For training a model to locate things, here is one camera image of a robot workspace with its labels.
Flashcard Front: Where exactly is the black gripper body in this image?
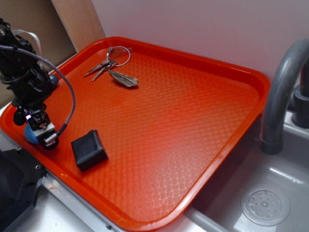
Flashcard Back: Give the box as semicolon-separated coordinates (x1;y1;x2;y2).
9;67;54;114

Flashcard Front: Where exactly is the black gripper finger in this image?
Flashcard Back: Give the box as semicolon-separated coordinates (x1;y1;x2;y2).
38;130;59;150
13;106;27;126

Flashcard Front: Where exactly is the light blue dimpled ball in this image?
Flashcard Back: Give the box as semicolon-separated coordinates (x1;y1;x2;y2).
24;124;39;145

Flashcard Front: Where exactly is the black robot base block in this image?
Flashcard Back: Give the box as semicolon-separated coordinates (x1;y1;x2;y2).
0;147;45;232

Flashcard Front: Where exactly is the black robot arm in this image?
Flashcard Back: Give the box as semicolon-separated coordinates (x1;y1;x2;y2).
0;20;59;150

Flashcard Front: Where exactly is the dark grey oblong capsule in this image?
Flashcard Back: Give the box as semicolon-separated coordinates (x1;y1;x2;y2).
49;74;58;87

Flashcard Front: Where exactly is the black wedge block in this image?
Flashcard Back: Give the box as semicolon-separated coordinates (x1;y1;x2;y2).
71;130;108;172

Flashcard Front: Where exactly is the brown cardboard panel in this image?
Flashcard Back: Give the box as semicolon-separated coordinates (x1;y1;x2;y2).
0;0;78;109

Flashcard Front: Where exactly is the bunch of metal keys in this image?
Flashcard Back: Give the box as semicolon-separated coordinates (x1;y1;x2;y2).
84;60;116;82

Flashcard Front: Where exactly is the wooden board strip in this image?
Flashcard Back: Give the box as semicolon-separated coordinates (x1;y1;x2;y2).
52;0;105;52

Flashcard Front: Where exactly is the metal leaf key pendant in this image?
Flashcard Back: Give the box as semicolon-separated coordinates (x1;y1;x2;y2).
109;70;138;87

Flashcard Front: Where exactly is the grey plastic sink basin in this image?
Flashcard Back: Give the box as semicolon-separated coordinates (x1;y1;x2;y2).
185;120;309;232

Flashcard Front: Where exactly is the grey curved faucet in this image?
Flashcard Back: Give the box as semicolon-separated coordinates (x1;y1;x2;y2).
260;38;309;155

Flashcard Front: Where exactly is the round sink drain strainer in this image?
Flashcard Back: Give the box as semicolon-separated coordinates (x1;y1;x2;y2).
241;185;290;227

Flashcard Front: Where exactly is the dark grey faucet knob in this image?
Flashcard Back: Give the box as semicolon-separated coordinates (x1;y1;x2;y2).
292;61;309;129

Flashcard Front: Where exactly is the braided grey cable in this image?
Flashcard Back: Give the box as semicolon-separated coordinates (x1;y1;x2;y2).
0;44;77;143

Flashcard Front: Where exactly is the wire key ring with tag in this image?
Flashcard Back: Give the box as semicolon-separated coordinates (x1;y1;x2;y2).
106;45;133;66

